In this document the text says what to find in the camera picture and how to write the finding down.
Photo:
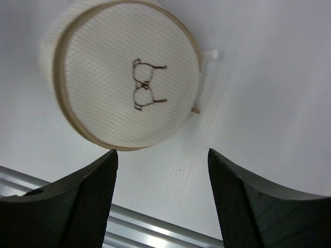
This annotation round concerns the cream mesh laundry bag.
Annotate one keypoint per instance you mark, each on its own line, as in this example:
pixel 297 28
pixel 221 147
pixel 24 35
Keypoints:
pixel 126 74

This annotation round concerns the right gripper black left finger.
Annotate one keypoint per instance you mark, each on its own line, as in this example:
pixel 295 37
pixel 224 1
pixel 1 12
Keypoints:
pixel 70 212

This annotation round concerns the aluminium front rail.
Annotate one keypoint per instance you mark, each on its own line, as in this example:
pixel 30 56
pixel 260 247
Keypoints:
pixel 125 228

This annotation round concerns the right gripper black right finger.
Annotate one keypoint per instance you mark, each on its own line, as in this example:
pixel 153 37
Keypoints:
pixel 256 212

